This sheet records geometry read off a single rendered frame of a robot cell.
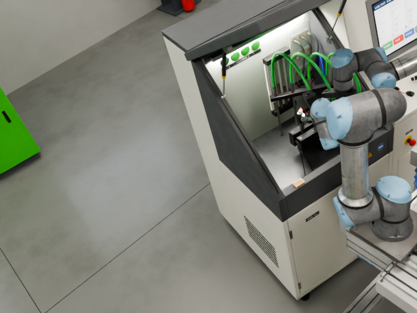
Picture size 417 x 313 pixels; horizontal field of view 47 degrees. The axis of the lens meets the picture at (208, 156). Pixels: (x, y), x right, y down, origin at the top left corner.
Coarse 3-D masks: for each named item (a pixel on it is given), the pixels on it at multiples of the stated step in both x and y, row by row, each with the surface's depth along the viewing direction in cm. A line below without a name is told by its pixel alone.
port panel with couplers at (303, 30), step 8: (304, 24) 239; (288, 32) 236; (296, 32) 239; (304, 32) 241; (296, 40) 238; (304, 40) 244; (296, 48) 244; (304, 48) 247; (296, 56) 246; (296, 64) 250; (296, 72) 253; (304, 72) 256; (296, 80) 256
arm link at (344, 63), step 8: (344, 48) 178; (336, 56) 176; (344, 56) 174; (352, 56) 176; (336, 64) 177; (344, 64) 175; (352, 64) 176; (336, 72) 179; (344, 72) 178; (352, 72) 179; (336, 80) 182; (344, 80) 180
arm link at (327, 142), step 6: (324, 120) 178; (318, 126) 179; (324, 126) 178; (318, 132) 180; (324, 132) 178; (324, 138) 178; (330, 138) 177; (324, 144) 179; (330, 144) 177; (336, 144) 177
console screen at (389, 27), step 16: (368, 0) 224; (384, 0) 228; (400, 0) 232; (416, 0) 236; (368, 16) 227; (384, 16) 231; (400, 16) 235; (416, 16) 240; (384, 32) 234; (400, 32) 239; (416, 32) 243; (384, 48) 237; (400, 48) 242
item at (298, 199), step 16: (368, 144) 226; (384, 144) 233; (336, 160) 222; (304, 176) 220; (320, 176) 219; (336, 176) 226; (288, 192) 215; (304, 192) 219; (320, 192) 226; (288, 208) 219; (304, 208) 226
